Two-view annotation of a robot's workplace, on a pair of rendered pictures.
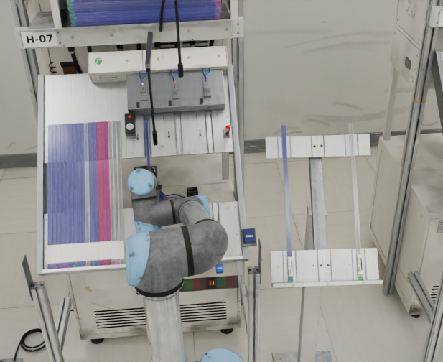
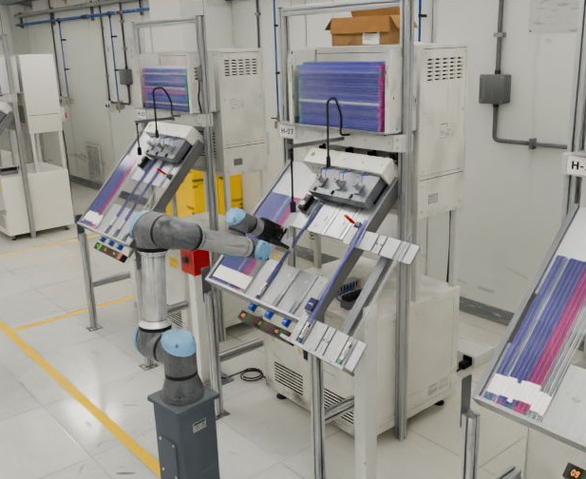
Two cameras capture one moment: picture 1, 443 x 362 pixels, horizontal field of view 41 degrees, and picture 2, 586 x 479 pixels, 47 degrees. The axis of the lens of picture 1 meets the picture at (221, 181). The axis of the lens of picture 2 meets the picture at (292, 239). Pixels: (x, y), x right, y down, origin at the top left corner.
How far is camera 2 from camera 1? 1.98 m
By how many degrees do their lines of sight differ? 51
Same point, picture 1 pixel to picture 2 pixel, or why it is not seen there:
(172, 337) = (147, 289)
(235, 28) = (395, 143)
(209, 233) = (172, 220)
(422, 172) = not seen: outside the picture
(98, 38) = (314, 136)
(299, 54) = not seen: outside the picture
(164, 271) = (141, 232)
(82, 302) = (269, 349)
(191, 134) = (338, 222)
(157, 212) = not seen: hidden behind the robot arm
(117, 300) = (287, 358)
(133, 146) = (302, 219)
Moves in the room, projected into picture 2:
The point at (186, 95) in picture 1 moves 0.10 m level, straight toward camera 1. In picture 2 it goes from (345, 189) to (328, 193)
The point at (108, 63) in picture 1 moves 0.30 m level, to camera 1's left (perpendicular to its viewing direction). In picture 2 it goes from (316, 156) to (277, 149)
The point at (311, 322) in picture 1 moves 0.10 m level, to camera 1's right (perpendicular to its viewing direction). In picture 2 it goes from (360, 431) to (379, 444)
